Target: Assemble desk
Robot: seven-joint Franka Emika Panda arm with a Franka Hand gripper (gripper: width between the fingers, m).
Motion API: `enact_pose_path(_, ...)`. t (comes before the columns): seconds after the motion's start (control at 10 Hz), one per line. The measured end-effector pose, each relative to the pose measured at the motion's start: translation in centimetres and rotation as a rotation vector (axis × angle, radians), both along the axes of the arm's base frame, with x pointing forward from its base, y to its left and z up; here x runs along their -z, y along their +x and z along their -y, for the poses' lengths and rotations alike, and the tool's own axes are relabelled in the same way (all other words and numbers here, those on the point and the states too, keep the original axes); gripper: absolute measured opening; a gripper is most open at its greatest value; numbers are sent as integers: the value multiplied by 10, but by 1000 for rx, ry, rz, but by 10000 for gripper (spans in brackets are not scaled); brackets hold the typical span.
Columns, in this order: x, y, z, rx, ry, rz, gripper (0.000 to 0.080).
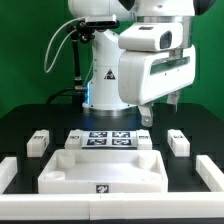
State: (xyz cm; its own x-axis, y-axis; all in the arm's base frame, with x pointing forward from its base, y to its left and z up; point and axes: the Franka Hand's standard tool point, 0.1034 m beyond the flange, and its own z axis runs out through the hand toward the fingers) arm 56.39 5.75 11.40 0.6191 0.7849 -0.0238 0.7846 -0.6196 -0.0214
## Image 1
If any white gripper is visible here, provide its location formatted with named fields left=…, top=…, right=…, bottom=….
left=118, top=46, right=196, bottom=127

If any white desk top tray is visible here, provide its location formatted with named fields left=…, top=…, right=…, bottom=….
left=38, top=149, right=168, bottom=194

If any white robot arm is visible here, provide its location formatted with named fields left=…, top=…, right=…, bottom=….
left=68, top=0, right=216, bottom=127

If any fiducial marker sheet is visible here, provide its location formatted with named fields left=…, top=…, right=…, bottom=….
left=82, top=131, right=137, bottom=148

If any white right fence block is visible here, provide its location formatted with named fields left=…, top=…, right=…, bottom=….
left=196, top=155, right=224, bottom=192

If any white fence block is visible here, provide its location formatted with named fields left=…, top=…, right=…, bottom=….
left=196, top=155, right=224, bottom=192
left=0, top=157, right=18, bottom=194

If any white front fence bar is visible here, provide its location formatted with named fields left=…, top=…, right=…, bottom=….
left=0, top=192, right=224, bottom=220

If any white left fence block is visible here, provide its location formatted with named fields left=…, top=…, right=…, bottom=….
left=0, top=157, right=18, bottom=194

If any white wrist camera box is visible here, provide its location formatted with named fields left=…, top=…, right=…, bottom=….
left=118, top=22, right=183, bottom=52

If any black camera pole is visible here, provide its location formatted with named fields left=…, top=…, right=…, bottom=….
left=71, top=32, right=86, bottom=110

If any black camera on pole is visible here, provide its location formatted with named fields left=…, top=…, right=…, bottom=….
left=66, top=14, right=120, bottom=43

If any black base cable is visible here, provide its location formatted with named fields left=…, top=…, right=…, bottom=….
left=45, top=87, right=84, bottom=105

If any white cable loop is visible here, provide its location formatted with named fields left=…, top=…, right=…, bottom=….
left=43, top=16, right=87, bottom=74

